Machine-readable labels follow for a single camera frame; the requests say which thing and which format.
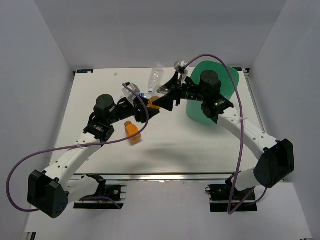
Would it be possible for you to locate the clear bottle blue label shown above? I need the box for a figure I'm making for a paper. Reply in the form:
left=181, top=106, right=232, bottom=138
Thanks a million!
left=139, top=92, right=153, bottom=100

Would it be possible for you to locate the clear crushed plastic bottle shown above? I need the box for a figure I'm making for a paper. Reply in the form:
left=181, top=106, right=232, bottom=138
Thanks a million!
left=147, top=62, right=164, bottom=94

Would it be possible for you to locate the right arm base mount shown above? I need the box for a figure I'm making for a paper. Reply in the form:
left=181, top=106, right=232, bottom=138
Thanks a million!
left=205, top=182, right=258, bottom=213

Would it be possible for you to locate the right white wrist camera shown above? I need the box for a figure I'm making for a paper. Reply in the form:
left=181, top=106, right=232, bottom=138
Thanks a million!
left=174, top=60, right=189, bottom=83

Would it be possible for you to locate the green plastic bin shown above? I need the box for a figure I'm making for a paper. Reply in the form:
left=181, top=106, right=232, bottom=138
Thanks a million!
left=185, top=60, right=240, bottom=127

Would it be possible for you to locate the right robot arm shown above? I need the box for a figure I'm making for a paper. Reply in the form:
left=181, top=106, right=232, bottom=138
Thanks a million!
left=152, top=70, right=295, bottom=200

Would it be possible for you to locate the blue table label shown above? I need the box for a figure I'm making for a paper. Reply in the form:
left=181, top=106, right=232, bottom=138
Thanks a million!
left=76, top=69, right=94, bottom=74

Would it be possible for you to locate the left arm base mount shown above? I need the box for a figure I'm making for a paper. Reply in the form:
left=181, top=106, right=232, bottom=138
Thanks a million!
left=73, top=174, right=127, bottom=210

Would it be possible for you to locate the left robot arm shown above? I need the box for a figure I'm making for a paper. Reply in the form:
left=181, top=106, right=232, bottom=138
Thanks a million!
left=27, top=94, right=160, bottom=219

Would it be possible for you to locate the clear bottle yellow cap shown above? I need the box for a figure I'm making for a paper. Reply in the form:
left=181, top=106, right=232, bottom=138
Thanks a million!
left=147, top=85, right=170, bottom=110

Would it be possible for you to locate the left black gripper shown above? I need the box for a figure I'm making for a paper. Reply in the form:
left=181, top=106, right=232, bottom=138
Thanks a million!
left=108, top=94, right=160, bottom=125

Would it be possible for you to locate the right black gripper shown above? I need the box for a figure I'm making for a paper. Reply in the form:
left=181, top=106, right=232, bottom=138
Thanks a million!
left=152, top=71, right=208, bottom=112

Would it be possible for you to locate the aluminium table rail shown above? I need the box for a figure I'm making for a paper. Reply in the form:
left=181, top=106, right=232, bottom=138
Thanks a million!
left=69, top=171, right=270, bottom=183

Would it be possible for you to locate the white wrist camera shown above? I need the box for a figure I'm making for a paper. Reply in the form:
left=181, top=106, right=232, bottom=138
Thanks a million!
left=122, top=82, right=140, bottom=106
left=174, top=60, right=189, bottom=83

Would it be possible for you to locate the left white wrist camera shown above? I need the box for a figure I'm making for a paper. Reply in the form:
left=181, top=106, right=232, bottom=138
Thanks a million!
left=122, top=82, right=140, bottom=106

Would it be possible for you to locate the orange juice bottle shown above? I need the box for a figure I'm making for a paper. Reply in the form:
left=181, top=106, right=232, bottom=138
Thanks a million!
left=124, top=121, right=142, bottom=145

